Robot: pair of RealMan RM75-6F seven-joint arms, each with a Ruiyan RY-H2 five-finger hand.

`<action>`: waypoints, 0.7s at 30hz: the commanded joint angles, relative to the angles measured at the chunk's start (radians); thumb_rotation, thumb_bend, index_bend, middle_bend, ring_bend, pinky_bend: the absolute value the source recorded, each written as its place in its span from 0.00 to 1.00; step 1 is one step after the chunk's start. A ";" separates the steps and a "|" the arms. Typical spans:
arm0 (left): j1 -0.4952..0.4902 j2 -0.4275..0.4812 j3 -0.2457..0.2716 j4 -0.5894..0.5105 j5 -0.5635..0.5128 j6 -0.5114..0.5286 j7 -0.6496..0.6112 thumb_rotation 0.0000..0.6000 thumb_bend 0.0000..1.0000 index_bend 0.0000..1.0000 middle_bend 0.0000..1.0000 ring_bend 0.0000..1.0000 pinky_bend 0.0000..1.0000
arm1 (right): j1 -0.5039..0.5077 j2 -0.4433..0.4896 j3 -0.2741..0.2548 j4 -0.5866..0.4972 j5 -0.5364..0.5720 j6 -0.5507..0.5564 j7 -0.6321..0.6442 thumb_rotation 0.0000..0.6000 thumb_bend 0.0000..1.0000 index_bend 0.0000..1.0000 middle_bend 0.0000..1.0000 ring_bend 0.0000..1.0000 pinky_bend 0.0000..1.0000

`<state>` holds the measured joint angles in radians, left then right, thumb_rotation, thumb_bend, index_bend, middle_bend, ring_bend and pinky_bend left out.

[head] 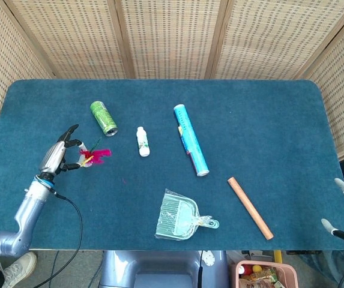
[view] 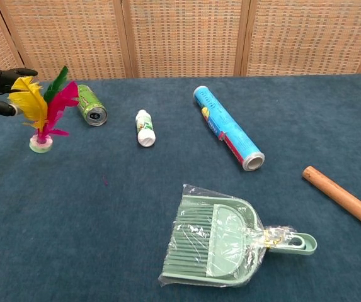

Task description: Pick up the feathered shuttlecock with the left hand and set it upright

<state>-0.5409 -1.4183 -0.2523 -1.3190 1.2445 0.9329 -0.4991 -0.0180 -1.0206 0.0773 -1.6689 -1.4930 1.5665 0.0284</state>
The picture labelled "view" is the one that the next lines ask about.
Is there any wooden rolling pin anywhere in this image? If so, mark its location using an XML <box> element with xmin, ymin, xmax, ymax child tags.
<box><xmin>302</xmin><ymin>165</ymin><xmax>361</xmax><ymax>237</ymax></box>

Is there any blue foil roll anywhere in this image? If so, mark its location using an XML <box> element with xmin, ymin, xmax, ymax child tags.
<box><xmin>193</xmin><ymin>85</ymin><xmax>266</xmax><ymax>172</ymax></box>

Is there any green drink can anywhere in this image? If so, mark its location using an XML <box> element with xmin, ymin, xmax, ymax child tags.
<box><xmin>77</xmin><ymin>84</ymin><xmax>108</xmax><ymax>127</ymax></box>

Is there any colourful feather shuttlecock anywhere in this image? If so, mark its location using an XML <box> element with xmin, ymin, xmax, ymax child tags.
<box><xmin>7</xmin><ymin>65</ymin><xmax>80</xmax><ymax>154</ymax></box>

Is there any green dustpan brush set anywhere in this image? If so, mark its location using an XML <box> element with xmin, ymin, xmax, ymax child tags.
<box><xmin>158</xmin><ymin>183</ymin><xmax>318</xmax><ymax>288</ymax></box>

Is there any small white plastic bottle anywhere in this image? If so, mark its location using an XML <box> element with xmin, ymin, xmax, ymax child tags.
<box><xmin>135</xmin><ymin>109</ymin><xmax>156</xmax><ymax>147</ymax></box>

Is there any blue table cloth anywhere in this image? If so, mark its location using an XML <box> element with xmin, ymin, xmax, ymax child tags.
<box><xmin>0</xmin><ymin>72</ymin><xmax>361</xmax><ymax>302</ymax></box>

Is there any woven folding screen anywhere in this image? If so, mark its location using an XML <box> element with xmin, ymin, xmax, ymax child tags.
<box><xmin>0</xmin><ymin>0</ymin><xmax>361</xmax><ymax>83</ymax></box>

